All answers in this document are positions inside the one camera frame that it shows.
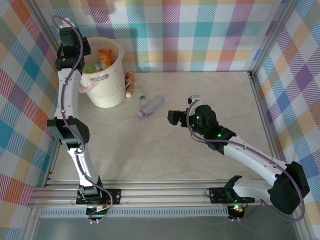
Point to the cream plastic bin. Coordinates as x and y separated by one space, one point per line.
110 90

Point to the green label plastic bottle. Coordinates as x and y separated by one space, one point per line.
89 68

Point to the large clear bluish bottle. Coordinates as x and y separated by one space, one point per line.
151 106

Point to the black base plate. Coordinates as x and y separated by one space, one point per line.
215 195
115 196

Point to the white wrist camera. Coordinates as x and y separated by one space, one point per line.
194 97
65 25

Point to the plaid cloth backdrop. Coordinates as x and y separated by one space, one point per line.
300 100
175 37
20 100

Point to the brown label plastic bottle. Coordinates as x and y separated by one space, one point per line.
129 82

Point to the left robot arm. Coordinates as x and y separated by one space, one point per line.
67 95

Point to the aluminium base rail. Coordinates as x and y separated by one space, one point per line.
162 195

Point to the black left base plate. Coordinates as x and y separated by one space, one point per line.
115 196

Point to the aluminium frame post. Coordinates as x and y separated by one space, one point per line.
272 37
42 20

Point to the pink plastic bin liner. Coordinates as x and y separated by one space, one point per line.
87 85

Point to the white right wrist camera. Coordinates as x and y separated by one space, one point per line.
194 97

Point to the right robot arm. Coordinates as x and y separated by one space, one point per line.
252 157

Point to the aluminium side rail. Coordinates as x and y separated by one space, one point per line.
53 162
260 107

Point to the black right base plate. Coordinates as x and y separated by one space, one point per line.
215 195

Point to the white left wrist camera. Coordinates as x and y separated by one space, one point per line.
65 25

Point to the orange juice bottle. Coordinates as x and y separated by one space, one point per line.
105 57

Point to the small clear bottle green cap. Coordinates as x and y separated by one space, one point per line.
143 98

